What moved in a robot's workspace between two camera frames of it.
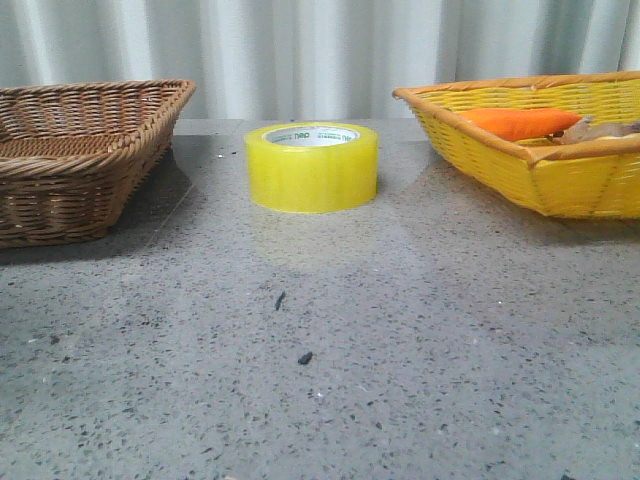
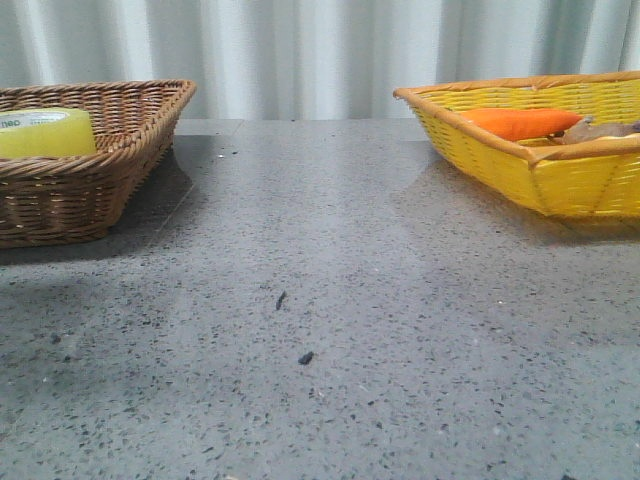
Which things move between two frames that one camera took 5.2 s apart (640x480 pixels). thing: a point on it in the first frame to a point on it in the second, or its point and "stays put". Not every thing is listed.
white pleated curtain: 310,59 stays put
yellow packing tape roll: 312,167 to 27,133
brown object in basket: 585,129 stays put
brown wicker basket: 72,156 stays put
